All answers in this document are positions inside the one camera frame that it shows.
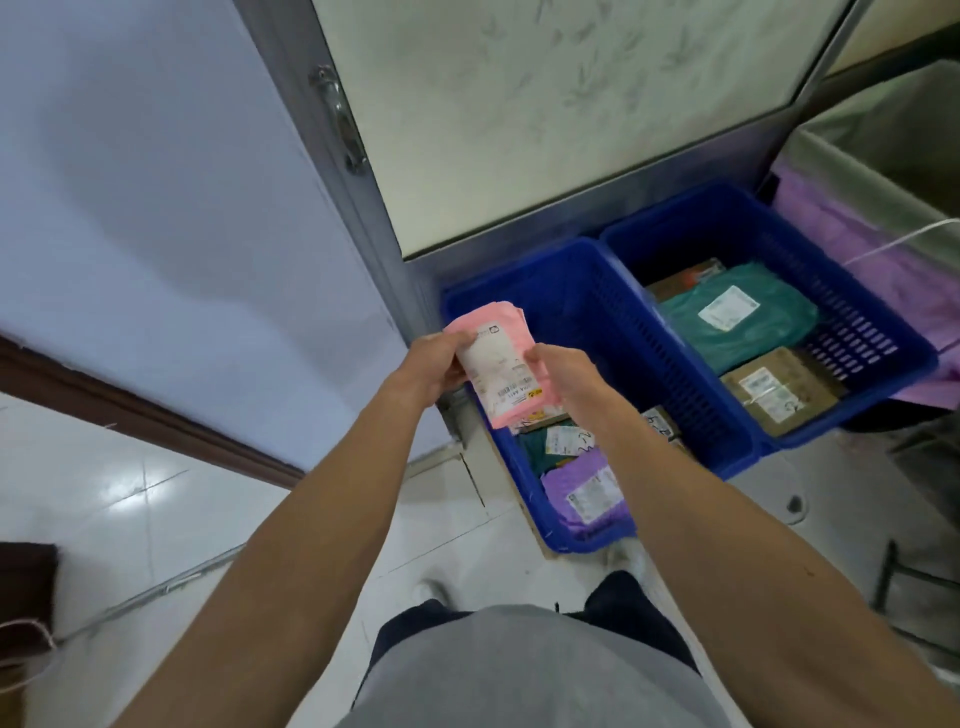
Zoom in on person's right hand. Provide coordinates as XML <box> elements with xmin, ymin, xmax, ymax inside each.
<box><xmin>523</xmin><ymin>343</ymin><xmax>622</xmax><ymax>430</ymax></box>

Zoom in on person's left hand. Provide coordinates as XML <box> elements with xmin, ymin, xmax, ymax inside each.
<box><xmin>396</xmin><ymin>330</ymin><xmax>479</xmax><ymax>411</ymax></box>

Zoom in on pink mailer parcel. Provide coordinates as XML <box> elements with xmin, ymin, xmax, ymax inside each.
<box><xmin>444</xmin><ymin>301</ymin><xmax>568</xmax><ymax>431</ymax></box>

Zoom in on person's left forearm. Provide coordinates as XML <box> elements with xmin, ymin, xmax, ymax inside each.
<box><xmin>112</xmin><ymin>375</ymin><xmax>451</xmax><ymax>728</ymax></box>

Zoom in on person's right forearm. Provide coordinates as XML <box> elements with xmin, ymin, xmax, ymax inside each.
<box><xmin>588</xmin><ymin>401</ymin><xmax>960</xmax><ymax>728</ymax></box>

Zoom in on blue plastic basket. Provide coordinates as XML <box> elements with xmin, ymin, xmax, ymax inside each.
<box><xmin>441</xmin><ymin>238</ymin><xmax>763</xmax><ymax>555</ymax></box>
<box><xmin>600</xmin><ymin>182</ymin><xmax>940</xmax><ymax>451</ymax></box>

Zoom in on dark green mailer parcel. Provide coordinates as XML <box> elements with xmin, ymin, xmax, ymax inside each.
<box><xmin>516</xmin><ymin>423</ymin><xmax>595</xmax><ymax>479</ymax></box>

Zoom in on purple mailer parcel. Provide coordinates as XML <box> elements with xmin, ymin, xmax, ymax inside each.
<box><xmin>540</xmin><ymin>447</ymin><xmax>636</xmax><ymax>536</ymax></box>

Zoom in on small brown parcel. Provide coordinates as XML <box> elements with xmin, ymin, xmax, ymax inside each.
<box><xmin>641</xmin><ymin>405</ymin><xmax>685</xmax><ymax>445</ymax></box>

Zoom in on flat brown parcel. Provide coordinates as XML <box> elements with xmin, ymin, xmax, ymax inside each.
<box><xmin>645</xmin><ymin>258</ymin><xmax>727</xmax><ymax>303</ymax></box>

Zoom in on metal door with frosted glass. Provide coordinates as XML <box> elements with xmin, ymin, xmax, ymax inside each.
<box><xmin>234</xmin><ymin>0</ymin><xmax>875</xmax><ymax>346</ymax></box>

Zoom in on brown cardboard parcel with label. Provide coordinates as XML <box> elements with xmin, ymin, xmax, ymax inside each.
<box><xmin>720</xmin><ymin>346</ymin><xmax>849</xmax><ymax>438</ymax></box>

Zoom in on dark shorts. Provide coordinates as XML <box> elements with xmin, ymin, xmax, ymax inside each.
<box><xmin>352</xmin><ymin>570</ymin><xmax>702</xmax><ymax>710</ymax></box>

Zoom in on grey shirt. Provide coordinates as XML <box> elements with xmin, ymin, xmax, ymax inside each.
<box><xmin>337</xmin><ymin>604</ymin><xmax>732</xmax><ymax>728</ymax></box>

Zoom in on brown wooden baseboard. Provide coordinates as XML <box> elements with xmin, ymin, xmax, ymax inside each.
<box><xmin>0</xmin><ymin>333</ymin><xmax>306</xmax><ymax>491</ymax></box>

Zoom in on grey cart with purple liner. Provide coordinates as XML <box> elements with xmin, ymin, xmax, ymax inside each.
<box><xmin>771</xmin><ymin>60</ymin><xmax>960</xmax><ymax>412</ymax></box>

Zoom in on metal floor strip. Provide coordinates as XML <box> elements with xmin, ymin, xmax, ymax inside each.
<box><xmin>58</xmin><ymin>543</ymin><xmax>249</xmax><ymax>648</ymax></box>

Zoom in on black metal stand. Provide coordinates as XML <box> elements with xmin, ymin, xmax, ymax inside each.
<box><xmin>873</xmin><ymin>539</ymin><xmax>960</xmax><ymax>655</ymax></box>

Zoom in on metal door handle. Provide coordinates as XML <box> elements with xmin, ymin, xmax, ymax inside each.
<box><xmin>310</xmin><ymin>65</ymin><xmax>370</xmax><ymax>176</ymax></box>

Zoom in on white string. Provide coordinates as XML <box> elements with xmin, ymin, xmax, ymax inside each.
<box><xmin>840</xmin><ymin>217</ymin><xmax>960</xmax><ymax>269</ymax></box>

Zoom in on brown bag with white string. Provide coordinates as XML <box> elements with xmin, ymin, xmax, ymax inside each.
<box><xmin>0</xmin><ymin>543</ymin><xmax>60</xmax><ymax>728</ymax></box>

